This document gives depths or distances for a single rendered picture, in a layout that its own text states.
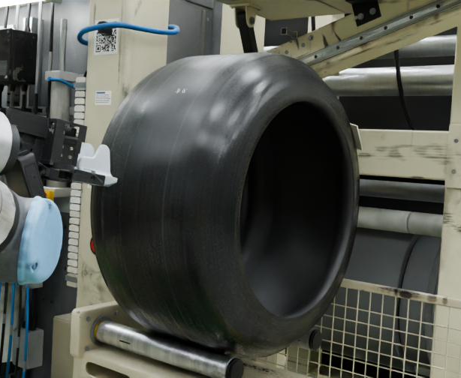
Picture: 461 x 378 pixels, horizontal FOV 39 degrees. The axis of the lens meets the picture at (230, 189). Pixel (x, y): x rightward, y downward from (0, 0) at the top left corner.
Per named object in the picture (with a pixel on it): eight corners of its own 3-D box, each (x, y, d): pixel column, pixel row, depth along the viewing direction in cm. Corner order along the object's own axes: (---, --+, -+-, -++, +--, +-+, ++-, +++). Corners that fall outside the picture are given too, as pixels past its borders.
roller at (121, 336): (91, 343, 132) (92, 320, 132) (107, 338, 136) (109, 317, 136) (228, 387, 111) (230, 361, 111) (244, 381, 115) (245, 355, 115)
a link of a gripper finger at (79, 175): (112, 175, 93) (63, 166, 86) (110, 187, 93) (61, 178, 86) (90, 173, 96) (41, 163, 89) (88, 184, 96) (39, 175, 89)
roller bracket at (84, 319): (68, 356, 131) (70, 308, 131) (196, 322, 163) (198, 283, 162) (79, 360, 129) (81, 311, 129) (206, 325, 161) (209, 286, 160)
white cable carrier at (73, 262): (66, 285, 151) (75, 77, 148) (82, 282, 155) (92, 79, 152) (78, 288, 148) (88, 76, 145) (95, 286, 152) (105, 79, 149)
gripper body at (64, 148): (92, 127, 90) (19, 107, 81) (82, 189, 90) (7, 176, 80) (58, 125, 95) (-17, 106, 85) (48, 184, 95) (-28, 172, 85)
